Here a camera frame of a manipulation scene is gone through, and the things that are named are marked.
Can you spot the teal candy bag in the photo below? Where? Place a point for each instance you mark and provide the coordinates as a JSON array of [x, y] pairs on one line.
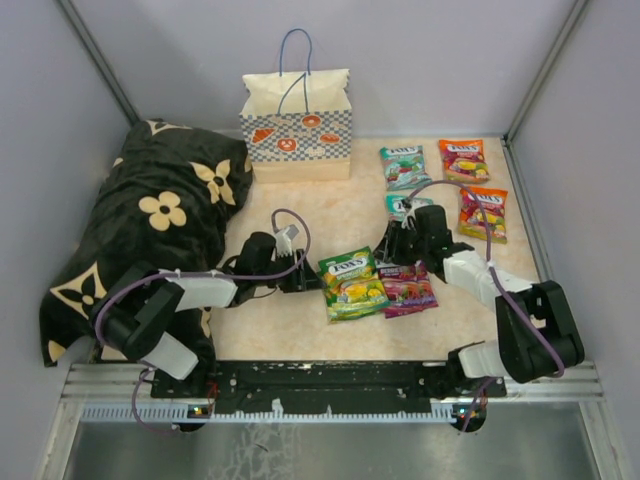
[[394, 207], [404, 167]]

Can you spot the blue bag string handle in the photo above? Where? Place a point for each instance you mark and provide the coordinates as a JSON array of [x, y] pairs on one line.
[[297, 55]]

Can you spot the green candy bag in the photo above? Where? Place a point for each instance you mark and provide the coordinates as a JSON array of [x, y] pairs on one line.
[[352, 287]]

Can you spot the checkered paper bag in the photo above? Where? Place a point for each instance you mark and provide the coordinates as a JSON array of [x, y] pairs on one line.
[[298, 146]]

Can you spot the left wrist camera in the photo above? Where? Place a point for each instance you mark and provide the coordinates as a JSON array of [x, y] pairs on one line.
[[284, 240]]

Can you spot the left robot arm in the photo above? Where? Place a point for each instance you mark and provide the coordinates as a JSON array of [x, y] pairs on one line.
[[135, 316]]

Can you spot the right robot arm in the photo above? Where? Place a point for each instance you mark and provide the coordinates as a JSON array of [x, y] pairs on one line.
[[536, 331]]

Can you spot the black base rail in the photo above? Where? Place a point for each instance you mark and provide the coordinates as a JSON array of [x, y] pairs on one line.
[[318, 387]]

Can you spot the aluminium frame rail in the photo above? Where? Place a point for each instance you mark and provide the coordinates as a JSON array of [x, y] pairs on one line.
[[115, 392]]

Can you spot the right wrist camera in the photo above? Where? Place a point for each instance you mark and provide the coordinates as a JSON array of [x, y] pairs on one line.
[[406, 207]]

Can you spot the orange candy bag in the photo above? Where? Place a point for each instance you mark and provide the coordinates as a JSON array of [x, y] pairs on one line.
[[483, 210], [464, 161]]

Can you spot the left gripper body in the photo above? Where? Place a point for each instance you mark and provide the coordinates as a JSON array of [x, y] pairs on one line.
[[292, 281]]

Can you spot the black floral pillow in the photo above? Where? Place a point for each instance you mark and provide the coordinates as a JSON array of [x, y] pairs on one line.
[[167, 200]]

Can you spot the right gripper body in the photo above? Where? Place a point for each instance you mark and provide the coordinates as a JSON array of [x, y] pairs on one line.
[[404, 246]]

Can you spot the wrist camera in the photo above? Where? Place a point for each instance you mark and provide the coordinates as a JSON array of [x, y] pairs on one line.
[[406, 207], [284, 240]]

